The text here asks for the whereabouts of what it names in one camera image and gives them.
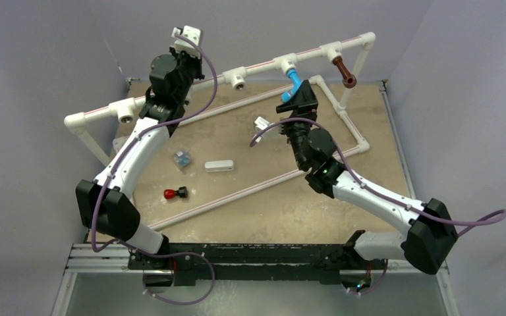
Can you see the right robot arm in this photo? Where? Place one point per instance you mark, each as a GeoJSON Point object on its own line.
{"type": "Point", "coordinates": [424, 235]}

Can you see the white rectangular plastic piece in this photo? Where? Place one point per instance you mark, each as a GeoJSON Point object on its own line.
{"type": "Point", "coordinates": [219, 166]}

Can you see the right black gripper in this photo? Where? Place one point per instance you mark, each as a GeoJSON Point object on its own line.
{"type": "Point", "coordinates": [303, 104]}

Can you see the small clear blue packet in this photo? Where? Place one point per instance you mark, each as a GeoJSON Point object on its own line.
{"type": "Point", "coordinates": [182, 159]}

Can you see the white PVC pipe frame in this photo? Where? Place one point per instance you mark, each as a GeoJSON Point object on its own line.
{"type": "Point", "coordinates": [126, 111]}

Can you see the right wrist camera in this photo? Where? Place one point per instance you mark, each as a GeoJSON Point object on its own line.
{"type": "Point", "coordinates": [260, 124]}

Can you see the red and black faucet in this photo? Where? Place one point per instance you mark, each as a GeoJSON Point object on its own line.
{"type": "Point", "coordinates": [181, 192]}

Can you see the blue faucet with chrome knob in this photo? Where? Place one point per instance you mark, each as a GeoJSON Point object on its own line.
{"type": "Point", "coordinates": [296, 83]}

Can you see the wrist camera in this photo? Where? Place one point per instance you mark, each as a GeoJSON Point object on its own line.
{"type": "Point", "coordinates": [260, 124]}
{"type": "Point", "coordinates": [186, 39]}

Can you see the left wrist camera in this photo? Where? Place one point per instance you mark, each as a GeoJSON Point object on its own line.
{"type": "Point", "coordinates": [186, 39]}

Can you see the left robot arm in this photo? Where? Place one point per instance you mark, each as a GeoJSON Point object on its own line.
{"type": "Point", "coordinates": [104, 203]}

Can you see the brown faucet on frame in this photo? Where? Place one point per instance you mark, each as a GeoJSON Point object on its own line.
{"type": "Point", "coordinates": [348, 78]}

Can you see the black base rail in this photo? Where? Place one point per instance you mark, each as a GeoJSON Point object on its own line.
{"type": "Point", "coordinates": [328, 264]}

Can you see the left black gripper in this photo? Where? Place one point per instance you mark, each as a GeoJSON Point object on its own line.
{"type": "Point", "coordinates": [197, 62]}

